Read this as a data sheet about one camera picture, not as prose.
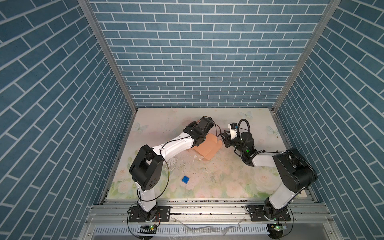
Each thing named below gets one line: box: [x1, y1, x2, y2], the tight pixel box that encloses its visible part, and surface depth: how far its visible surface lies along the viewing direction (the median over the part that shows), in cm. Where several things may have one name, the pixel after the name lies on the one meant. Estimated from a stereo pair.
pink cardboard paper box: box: [192, 133, 223, 161], surface depth 98 cm
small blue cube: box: [181, 175, 190, 185], surface depth 86 cm
